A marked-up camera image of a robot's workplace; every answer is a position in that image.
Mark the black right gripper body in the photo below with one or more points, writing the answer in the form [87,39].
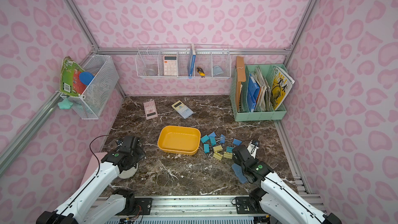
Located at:
[241,154]

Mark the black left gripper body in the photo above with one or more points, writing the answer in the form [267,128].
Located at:
[130,143]

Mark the yellow-green binder clip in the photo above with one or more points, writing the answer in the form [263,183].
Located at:
[217,149]
[218,156]

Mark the yellow plastic storage box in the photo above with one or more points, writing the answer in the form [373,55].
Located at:
[179,140]

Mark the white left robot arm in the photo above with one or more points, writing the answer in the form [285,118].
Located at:
[77,209]

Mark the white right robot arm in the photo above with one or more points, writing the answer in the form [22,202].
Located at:
[276,198]

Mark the white tape roll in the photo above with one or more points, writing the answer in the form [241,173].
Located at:
[128,173]

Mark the pink pencil case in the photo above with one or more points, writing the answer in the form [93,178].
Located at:
[93,165]

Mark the pink calculator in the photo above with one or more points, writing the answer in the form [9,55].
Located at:
[150,110]

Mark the yellow blue calculator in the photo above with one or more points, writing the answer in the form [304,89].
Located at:
[183,110]

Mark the green plastic file organizer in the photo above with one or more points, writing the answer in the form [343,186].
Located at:
[264,109]

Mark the mint star toy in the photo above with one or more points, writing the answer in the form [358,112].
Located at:
[65,104]

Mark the blue folder in organizer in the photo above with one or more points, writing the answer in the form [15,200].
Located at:
[253,92]

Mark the blue round disc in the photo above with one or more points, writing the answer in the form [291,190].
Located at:
[86,78]

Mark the green snack package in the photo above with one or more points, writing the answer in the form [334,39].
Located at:
[70,83]

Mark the yellow magazine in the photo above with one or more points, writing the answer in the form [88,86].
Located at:
[282,84]

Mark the brown clipboard in organizer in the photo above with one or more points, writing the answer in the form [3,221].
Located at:
[240,78]

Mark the white orange calculator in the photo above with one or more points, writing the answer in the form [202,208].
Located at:
[170,65]

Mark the yellow black toy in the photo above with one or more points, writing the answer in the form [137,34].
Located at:
[200,71]

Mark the blue book in basket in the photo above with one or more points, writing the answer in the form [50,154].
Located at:
[191,61]

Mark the white wire side basket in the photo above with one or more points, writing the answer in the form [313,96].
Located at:
[91,103]

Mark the metal base rail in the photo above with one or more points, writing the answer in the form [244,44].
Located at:
[228,207]

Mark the white wire wall basket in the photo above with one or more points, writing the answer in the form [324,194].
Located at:
[215,60]

